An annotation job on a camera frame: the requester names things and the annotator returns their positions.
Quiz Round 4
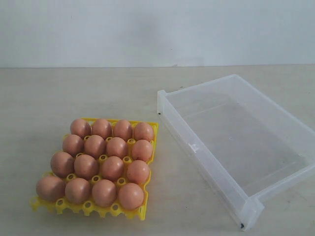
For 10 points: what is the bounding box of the brown egg cluster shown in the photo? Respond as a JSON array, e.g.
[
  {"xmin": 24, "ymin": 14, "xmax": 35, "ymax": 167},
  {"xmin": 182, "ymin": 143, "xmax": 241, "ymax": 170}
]
[
  {"xmin": 106, "ymin": 137, "xmax": 128, "ymax": 159},
  {"xmin": 118, "ymin": 183, "xmax": 144, "ymax": 210},
  {"xmin": 50, "ymin": 151, "xmax": 75, "ymax": 178},
  {"xmin": 126, "ymin": 160, "xmax": 150, "ymax": 184},
  {"xmin": 131, "ymin": 140, "xmax": 153, "ymax": 162},
  {"xmin": 92, "ymin": 179, "xmax": 117, "ymax": 207},
  {"xmin": 74, "ymin": 154, "xmax": 99, "ymax": 180}
]

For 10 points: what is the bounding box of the brown egg cluster front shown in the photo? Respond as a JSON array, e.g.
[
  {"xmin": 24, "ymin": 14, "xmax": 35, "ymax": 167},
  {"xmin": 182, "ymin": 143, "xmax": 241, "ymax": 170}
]
[{"xmin": 106, "ymin": 137, "xmax": 128, "ymax": 159}]

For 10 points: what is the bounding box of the brown egg bin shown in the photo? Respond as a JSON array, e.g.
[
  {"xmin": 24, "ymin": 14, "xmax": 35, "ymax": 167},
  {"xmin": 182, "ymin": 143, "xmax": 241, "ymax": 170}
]
[
  {"xmin": 84, "ymin": 135, "xmax": 106, "ymax": 159},
  {"xmin": 36, "ymin": 176, "xmax": 66, "ymax": 202},
  {"xmin": 100, "ymin": 156, "xmax": 124, "ymax": 182},
  {"xmin": 65, "ymin": 178, "xmax": 92, "ymax": 204},
  {"xmin": 63, "ymin": 134, "xmax": 84, "ymax": 157}
]

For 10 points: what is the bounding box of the brown egg bin front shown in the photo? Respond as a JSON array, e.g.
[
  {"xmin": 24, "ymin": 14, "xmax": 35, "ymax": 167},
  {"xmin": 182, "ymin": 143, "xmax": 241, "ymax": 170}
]
[{"xmin": 84, "ymin": 135, "xmax": 106, "ymax": 159}]

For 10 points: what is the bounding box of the yellow plastic egg tray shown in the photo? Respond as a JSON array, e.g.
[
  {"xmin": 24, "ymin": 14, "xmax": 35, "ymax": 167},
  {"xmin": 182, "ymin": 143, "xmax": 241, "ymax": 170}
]
[{"xmin": 30, "ymin": 122, "xmax": 158, "ymax": 220}]

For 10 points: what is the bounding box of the brown egg cluster back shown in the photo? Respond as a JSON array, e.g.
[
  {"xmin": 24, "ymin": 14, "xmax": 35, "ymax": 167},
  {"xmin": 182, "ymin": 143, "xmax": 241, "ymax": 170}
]
[{"xmin": 118, "ymin": 183, "xmax": 144, "ymax": 210}]

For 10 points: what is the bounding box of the clear plastic bin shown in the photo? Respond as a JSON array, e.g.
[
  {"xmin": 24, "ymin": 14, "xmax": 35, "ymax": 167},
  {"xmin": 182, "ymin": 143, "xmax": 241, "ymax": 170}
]
[{"xmin": 157, "ymin": 74, "xmax": 315, "ymax": 231}]

